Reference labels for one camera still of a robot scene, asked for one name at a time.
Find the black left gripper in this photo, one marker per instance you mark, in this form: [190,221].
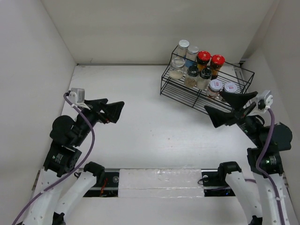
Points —
[112,110]

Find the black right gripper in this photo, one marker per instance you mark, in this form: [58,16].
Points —
[219,116]

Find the dark spice jar white lid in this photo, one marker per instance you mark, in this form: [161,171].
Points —
[230,87]

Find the white-lid spice jar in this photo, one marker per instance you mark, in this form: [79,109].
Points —
[214,88]

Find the white bottle black cap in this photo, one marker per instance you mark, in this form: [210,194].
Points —
[204,78]

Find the black-cap spice shaker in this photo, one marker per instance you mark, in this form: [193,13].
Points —
[191,76]

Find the red-lid sauce jar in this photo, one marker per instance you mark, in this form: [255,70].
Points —
[216,62]
[203,59]

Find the clear jar silver lid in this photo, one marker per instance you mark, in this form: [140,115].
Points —
[176,69]

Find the blue-label silver-lid jar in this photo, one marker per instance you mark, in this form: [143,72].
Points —
[191,55]

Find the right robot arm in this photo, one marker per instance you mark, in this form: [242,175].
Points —
[252,113]

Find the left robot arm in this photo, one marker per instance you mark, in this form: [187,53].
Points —
[49,206]

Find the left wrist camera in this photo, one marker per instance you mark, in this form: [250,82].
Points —
[76,96]

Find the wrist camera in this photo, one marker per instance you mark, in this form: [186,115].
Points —
[76,96]
[263,102]

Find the black wire rack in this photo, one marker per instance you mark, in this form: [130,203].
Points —
[197,99]

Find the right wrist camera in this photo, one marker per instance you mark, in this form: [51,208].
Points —
[263,102]

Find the metal base rail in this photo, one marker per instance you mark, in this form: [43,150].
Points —
[161,183]

